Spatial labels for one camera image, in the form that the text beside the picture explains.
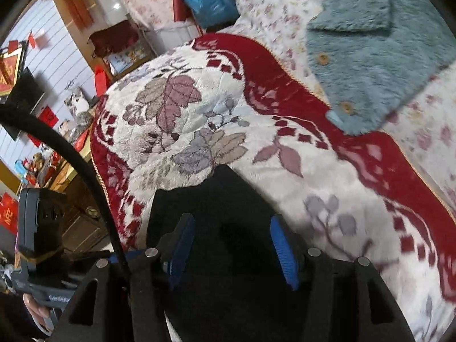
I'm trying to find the black pants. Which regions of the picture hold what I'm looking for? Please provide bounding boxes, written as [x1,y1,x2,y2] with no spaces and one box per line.
[146,165,304,341]

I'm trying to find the person's left hand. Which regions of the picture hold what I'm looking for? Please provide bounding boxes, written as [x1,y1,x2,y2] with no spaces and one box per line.
[23,293,50,328]

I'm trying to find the wooden cabinet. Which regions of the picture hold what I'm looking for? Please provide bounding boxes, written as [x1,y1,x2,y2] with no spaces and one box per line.
[46,159,111,253]

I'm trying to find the black television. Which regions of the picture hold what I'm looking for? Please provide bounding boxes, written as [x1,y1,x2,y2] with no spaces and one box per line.
[0,66,46,141]

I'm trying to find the red chinese knot decoration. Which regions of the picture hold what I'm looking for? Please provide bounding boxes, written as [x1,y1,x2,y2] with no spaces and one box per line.
[63,0,93,30]

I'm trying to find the red white floral blanket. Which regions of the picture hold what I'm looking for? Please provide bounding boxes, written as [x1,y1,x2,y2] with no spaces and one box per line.
[90,33,455,341]

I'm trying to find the blue-grey fuzzy jacket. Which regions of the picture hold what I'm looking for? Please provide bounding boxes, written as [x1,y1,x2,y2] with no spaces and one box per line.
[306,0,455,135]

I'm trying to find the blue plastic bag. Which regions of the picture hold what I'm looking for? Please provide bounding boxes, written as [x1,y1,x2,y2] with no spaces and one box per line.
[184,0,240,29]

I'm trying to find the small floral print quilt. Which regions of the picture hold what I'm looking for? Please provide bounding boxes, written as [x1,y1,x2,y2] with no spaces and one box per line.
[229,0,455,208]

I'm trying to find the black cable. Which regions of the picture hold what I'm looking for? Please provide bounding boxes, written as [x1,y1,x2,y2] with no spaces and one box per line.
[0,103,133,286]

